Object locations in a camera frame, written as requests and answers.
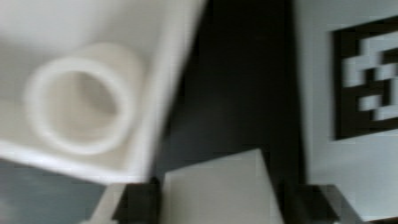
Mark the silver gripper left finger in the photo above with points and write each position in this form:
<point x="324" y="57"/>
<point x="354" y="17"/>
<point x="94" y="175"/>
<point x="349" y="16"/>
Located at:
<point x="128" y="204"/>

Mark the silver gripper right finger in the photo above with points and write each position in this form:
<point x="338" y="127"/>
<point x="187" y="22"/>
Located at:
<point x="315" y="205"/>

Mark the white square tabletop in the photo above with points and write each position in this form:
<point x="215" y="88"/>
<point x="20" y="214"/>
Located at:
<point x="93" y="54"/>

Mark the white leg middle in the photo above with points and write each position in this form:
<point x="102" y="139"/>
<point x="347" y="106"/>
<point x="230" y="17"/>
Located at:
<point x="219" y="193"/>

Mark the white fiducial marker sheet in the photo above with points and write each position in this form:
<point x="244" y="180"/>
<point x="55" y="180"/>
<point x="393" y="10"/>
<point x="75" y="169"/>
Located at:
<point x="347" y="35"/>

